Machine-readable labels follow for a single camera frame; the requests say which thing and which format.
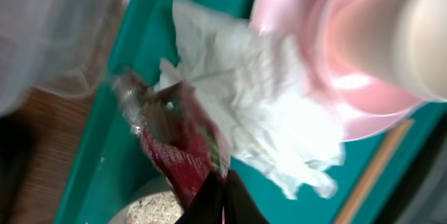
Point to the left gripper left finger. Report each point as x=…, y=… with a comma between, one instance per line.
x=207, y=206

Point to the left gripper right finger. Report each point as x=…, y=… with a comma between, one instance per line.
x=239, y=207

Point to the grey bowl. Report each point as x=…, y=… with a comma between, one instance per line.
x=157, y=185

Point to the red snack wrapper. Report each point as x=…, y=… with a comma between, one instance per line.
x=175, y=133

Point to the white napkin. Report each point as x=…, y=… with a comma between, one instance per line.
x=256, y=89

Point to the cream paper cup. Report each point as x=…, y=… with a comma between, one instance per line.
x=402, y=42

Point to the white rice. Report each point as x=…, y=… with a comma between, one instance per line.
x=158, y=208

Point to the teal plastic tray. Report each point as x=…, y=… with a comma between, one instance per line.
x=110, y=167

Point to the small pink bowl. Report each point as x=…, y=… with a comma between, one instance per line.
x=384, y=56

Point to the large pink plate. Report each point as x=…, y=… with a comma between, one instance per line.
x=286, y=18

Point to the clear plastic bin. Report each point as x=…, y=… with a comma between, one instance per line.
x=58, y=46

